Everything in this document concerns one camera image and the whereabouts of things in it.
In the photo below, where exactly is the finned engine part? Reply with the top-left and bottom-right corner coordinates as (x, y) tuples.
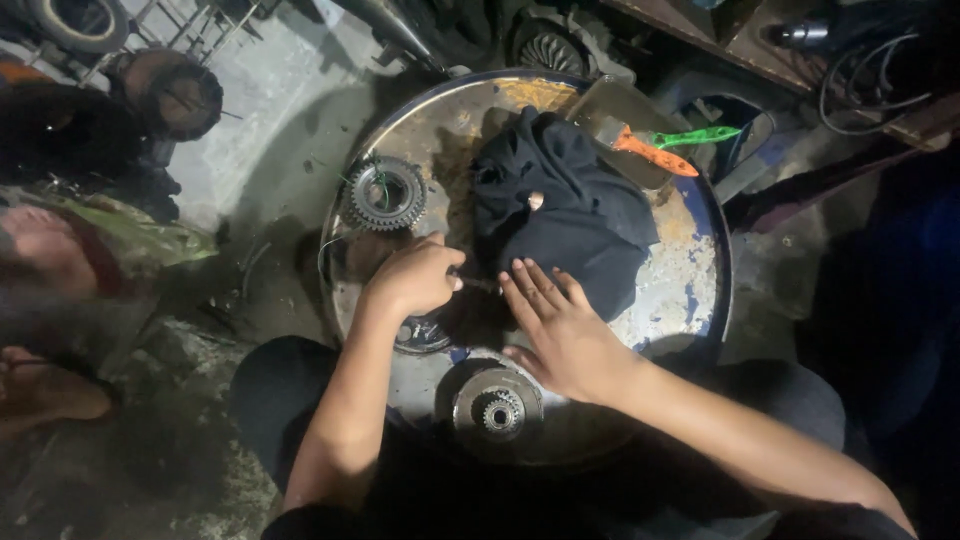
(510, 13), (618, 79)

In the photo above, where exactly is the black rubber tyre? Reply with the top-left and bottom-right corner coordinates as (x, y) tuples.
(22, 0), (132, 55)

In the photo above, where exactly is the green wire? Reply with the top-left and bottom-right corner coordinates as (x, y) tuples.
(366, 152), (393, 211)

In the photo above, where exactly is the round clutch disc with gear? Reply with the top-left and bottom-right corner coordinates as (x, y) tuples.
(451, 366), (546, 445)

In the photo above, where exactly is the person's right hand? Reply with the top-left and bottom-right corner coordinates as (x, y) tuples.
(498, 258), (640, 407)

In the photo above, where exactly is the rusty round metal wheel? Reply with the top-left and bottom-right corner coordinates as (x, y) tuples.
(112, 49), (225, 144)

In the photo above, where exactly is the thin dark metal rod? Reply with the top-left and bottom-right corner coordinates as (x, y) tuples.
(450, 273), (504, 295)

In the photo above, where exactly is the metal frame rack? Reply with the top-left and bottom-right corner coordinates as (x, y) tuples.
(78, 0), (265, 85)

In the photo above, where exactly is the cluttered wooden workbench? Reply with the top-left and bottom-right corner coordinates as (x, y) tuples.
(600, 0), (960, 155)

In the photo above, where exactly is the round drum bung cap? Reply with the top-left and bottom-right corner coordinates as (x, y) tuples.
(393, 315), (454, 356)

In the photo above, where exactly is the green handled brush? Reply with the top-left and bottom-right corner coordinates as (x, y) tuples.
(649, 125), (744, 150)

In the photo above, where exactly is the orange handled paint brush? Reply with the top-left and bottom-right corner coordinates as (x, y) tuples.
(597, 117), (701, 179)

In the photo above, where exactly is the black cloth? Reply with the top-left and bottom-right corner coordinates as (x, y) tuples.
(469, 105), (661, 324)

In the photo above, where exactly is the dirty green cloth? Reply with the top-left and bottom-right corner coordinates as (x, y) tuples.
(52, 191), (220, 280)

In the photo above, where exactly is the large steel toothed gear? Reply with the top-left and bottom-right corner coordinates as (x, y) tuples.
(342, 153), (429, 232)

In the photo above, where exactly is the rusty blue metal drum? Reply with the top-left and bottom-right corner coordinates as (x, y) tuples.
(318, 69), (735, 466)

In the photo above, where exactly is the dark exhaust pipe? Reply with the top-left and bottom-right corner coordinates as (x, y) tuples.
(330, 0), (455, 78)

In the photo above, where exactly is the person's left hand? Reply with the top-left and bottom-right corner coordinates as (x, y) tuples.
(361, 231), (468, 321)

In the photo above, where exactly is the greasy metal tray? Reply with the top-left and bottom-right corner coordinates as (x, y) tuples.
(564, 75), (695, 192)

